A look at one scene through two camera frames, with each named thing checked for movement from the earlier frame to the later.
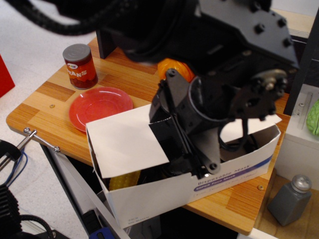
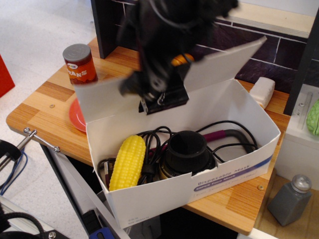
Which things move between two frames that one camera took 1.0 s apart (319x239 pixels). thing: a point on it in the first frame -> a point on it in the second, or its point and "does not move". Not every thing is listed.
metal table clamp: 10,151 does not move
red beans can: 80,66 does not move
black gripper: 196,108 -> 158,84
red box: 6,83 does not move
